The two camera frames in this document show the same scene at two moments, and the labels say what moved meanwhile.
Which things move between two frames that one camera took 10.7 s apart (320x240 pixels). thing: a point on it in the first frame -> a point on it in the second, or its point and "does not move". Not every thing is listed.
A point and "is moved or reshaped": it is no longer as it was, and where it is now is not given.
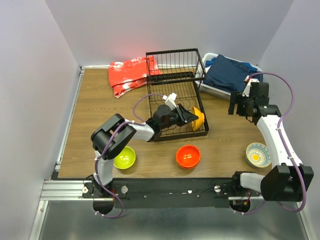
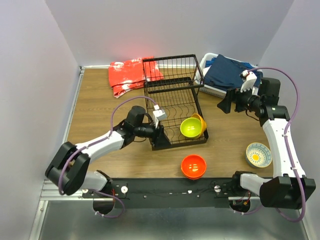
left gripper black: (186, 116) -> (161, 140)
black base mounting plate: (163, 193) does not move
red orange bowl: (187, 156) -> (193, 167)
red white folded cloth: (126, 76) does not move
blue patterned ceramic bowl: (258, 155) does not move
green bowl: (126, 159) -> (191, 127)
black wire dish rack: (175, 71) is moved or reshaped
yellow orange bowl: (198, 124) -> (204, 124)
